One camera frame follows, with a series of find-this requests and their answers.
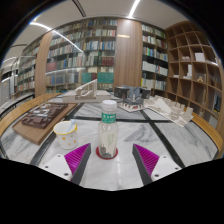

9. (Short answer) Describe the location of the pale spoon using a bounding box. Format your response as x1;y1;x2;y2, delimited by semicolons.
67;118;77;134

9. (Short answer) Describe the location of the wide wall bookshelf with books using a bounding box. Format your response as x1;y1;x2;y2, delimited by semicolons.
44;18;119;94

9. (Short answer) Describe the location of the white cup yellow rim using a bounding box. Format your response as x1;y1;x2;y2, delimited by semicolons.
53;120;79;150

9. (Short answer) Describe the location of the narrow wall bookshelf with books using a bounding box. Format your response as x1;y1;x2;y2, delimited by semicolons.
141;23;170;93

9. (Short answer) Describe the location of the dark grey building model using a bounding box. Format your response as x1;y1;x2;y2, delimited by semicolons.
113;85;152;113

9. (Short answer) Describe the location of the beige architectural model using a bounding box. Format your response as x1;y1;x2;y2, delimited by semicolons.
62;79;112;104

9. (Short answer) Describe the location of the flat round red coaster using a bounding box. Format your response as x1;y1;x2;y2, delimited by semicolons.
95;145;119;161

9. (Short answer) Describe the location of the clear plastic bottle green label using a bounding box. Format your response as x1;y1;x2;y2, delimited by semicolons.
97;99;120;158

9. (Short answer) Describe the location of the glass-fronted bookshelf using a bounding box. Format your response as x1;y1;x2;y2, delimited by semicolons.
14;49;38;96

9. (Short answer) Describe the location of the wooden cubby shelf unit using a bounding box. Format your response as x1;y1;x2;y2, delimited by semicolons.
164;20;224;118

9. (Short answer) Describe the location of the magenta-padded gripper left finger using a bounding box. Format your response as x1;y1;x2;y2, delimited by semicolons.
42;142;93;186

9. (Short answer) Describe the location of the straight ceiling light strip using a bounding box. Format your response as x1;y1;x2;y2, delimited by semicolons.
127;0;142;20

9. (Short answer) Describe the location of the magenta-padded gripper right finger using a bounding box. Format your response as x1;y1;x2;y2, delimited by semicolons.
131;143;183;186

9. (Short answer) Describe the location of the white architectural model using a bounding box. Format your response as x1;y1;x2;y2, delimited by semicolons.
143;94;195;128

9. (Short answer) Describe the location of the brown model on wooden board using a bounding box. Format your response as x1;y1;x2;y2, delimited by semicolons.
12;102;79;146

